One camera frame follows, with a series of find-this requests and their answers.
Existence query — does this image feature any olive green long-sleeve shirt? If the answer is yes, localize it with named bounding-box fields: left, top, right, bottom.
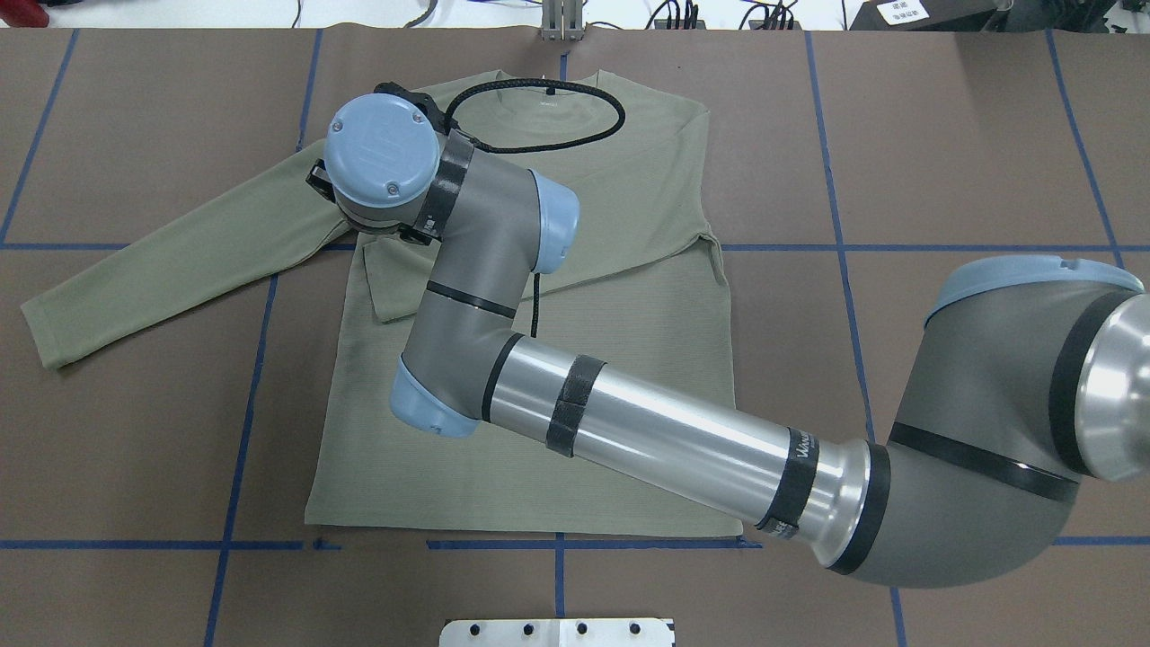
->
left=20, top=69, right=744, bottom=538

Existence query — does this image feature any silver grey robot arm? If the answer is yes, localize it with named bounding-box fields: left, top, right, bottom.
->
left=305, top=87, right=1147, bottom=587

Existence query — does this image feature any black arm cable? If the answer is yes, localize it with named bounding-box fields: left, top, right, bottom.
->
left=445, top=79, right=626, bottom=338

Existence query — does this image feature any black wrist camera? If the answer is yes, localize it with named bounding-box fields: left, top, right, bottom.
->
left=373, top=82, right=451, bottom=134

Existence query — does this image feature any aluminium frame post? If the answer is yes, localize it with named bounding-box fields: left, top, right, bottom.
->
left=539, top=0, right=587, bottom=41

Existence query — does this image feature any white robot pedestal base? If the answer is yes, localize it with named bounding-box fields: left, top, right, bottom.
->
left=438, top=617, right=677, bottom=646

